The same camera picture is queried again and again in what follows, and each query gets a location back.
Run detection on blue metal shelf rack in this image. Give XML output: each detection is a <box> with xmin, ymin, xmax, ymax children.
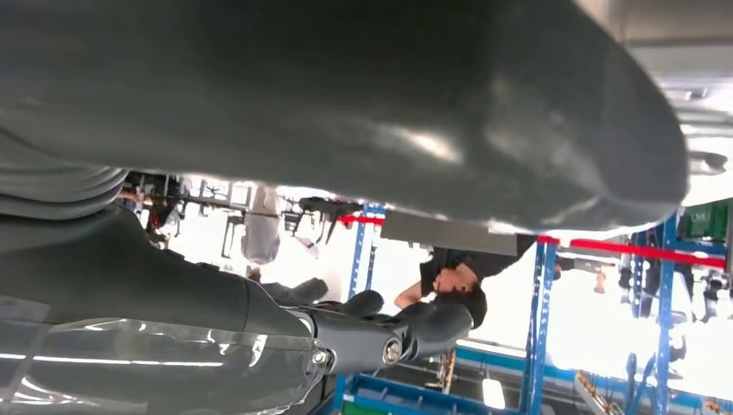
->
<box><xmin>518</xmin><ymin>213</ymin><xmax>733</xmax><ymax>415</ymax></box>

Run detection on person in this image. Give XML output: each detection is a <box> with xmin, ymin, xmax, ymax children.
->
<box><xmin>240</xmin><ymin>184</ymin><xmax>283</xmax><ymax>268</ymax></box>
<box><xmin>393</xmin><ymin>233</ymin><xmax>565</xmax><ymax>331</ymax></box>

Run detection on red barrier belt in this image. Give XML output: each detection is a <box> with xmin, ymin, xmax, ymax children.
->
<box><xmin>337</xmin><ymin>214</ymin><xmax>729</xmax><ymax>271</ymax></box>

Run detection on stamped sheet metal panel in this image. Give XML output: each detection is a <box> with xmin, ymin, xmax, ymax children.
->
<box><xmin>653</xmin><ymin>74</ymin><xmax>733</xmax><ymax>179</ymax></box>

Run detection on green plastic crate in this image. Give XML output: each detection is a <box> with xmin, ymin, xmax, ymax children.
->
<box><xmin>681</xmin><ymin>199</ymin><xmax>733</xmax><ymax>242</ymax></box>

